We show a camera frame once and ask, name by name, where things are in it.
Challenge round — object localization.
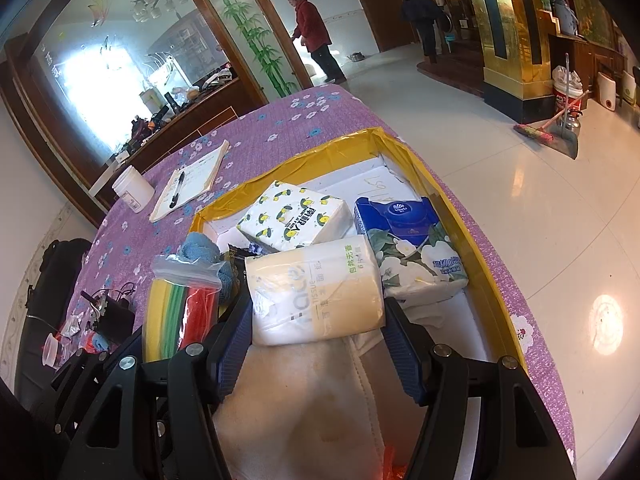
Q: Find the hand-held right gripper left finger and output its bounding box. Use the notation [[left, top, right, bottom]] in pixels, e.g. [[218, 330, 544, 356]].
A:
[[59, 285, 255, 480]]

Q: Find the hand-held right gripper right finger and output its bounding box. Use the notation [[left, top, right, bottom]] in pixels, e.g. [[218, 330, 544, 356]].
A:
[[382, 297, 578, 480]]

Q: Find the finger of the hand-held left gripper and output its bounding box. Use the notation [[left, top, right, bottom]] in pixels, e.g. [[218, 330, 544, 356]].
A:
[[102, 327, 147, 367], [50, 349, 113, 433]]

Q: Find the zip bag of coloured sponges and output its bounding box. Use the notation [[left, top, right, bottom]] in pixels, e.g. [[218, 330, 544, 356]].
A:
[[141, 254, 224, 363]]

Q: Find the white towel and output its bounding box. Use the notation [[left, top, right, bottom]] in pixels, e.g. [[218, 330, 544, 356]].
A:
[[212, 330, 391, 480]]

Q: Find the white yellow tissue roll pack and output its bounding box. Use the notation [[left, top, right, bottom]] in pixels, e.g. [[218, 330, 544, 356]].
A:
[[244, 235, 387, 347]]

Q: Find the large red plastic bag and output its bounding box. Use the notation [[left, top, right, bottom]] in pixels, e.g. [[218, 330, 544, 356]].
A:
[[382, 452, 413, 480]]

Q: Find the blue floral tissue pack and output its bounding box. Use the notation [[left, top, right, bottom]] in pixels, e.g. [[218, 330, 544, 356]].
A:
[[354, 195, 470, 302]]

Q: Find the yellow cardboard box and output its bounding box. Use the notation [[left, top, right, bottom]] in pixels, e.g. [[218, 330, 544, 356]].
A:
[[191, 127, 529, 480]]

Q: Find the lemon print tissue pack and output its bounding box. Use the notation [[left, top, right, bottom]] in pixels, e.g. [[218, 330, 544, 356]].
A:
[[236, 180, 351, 252]]

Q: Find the black electric motor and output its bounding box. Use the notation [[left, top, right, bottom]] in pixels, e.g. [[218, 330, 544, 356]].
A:
[[82, 282, 137, 343]]

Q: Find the black backpack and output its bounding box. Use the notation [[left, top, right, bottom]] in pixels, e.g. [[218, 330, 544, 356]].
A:
[[14, 237, 95, 411]]

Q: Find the white plastic jar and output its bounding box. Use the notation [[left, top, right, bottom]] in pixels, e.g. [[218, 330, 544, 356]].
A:
[[111, 165, 157, 212]]

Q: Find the black pen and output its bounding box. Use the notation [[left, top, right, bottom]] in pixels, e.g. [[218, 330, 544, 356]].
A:
[[168, 171, 186, 210]]

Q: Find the paper notebook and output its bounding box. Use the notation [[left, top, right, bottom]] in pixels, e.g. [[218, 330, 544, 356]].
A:
[[149, 139, 231, 223]]

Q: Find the wooden cabinet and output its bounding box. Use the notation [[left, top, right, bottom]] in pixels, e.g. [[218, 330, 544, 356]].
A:
[[87, 72, 241, 211]]

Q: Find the purple floral tablecloth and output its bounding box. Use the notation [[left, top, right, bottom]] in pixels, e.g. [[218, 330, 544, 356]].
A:
[[65, 85, 576, 480]]

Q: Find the grey dustpan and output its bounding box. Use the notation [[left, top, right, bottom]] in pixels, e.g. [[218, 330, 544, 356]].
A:
[[547, 52, 581, 161]]

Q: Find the broom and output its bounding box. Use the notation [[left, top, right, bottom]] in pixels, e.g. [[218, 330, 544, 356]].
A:
[[514, 89, 591, 147]]

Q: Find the red bucket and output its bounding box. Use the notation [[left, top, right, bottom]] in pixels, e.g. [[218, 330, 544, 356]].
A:
[[551, 65, 585, 113]]

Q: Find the white floor appliance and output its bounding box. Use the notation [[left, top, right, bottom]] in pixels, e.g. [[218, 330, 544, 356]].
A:
[[621, 71, 640, 106], [597, 72, 622, 109]]

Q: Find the gold pillar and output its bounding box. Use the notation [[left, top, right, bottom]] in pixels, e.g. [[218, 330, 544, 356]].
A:
[[457, 0, 551, 123]]

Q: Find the dark hanging coat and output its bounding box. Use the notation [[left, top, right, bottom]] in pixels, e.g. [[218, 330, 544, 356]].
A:
[[401, 0, 443, 66]]

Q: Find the wooden sideboard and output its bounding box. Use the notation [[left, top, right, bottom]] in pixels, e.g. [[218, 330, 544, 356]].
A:
[[547, 32, 626, 101]]

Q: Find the brown wooden door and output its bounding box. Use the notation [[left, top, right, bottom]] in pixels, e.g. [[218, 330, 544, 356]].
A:
[[342, 0, 418, 53]]

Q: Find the large framed painting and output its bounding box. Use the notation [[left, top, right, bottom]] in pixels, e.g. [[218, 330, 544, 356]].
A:
[[560, 0, 621, 51]]

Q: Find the bamboo wall decal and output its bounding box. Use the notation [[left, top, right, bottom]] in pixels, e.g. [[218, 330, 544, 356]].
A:
[[200, 0, 301, 98]]

